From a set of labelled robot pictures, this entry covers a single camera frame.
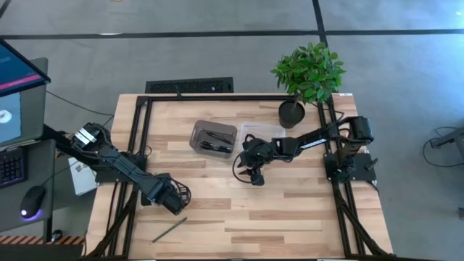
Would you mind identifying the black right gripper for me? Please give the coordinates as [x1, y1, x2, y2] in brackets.
[236, 133, 282, 187]

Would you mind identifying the black floor vent grille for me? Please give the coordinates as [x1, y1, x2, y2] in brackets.
[144, 76, 235, 94]

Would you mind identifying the black computer mouse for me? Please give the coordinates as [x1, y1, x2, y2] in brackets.
[20, 185, 47, 221]

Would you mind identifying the orange black hazard tape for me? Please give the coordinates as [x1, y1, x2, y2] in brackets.
[0, 235, 85, 246]

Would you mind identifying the clear plastic bin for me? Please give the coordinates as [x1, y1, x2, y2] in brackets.
[238, 122, 287, 160]

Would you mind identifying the black keyboard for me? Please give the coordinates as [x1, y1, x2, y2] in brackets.
[0, 146, 28, 189]

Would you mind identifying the thin green pen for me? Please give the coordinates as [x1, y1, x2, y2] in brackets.
[152, 217, 189, 244]

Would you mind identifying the grey computer desk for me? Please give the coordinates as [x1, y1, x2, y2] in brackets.
[0, 139, 56, 233]

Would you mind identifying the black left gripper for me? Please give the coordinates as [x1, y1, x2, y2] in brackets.
[154, 173, 193, 217]

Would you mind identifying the monitor with dark blue screen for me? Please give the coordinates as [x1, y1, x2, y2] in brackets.
[0, 38, 51, 99]

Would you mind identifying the grey stand leg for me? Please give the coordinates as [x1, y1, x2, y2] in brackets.
[430, 126, 464, 148]

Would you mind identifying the black looped floor cable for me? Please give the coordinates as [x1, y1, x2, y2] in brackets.
[423, 125, 464, 172]

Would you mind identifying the silver pen with black grip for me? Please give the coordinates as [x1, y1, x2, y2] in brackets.
[199, 141, 233, 153]

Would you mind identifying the grey translucent plastic bin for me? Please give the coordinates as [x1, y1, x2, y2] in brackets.
[188, 120, 239, 160]

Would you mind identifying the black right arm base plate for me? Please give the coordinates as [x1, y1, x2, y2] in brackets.
[323, 152, 378, 183]

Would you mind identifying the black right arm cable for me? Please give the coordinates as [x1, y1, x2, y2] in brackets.
[326, 107, 346, 125]

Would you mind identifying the monitor with grey screen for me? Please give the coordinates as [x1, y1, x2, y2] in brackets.
[0, 57, 49, 148]

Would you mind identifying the white box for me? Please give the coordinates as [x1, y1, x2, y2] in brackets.
[67, 156, 98, 196]

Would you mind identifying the black aluminium table frame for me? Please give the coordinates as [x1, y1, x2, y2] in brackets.
[83, 93, 398, 261]

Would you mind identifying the green potted plant black pot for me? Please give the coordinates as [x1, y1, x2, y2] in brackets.
[270, 41, 347, 130]

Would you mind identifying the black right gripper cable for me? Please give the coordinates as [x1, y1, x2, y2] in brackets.
[232, 154, 254, 185]

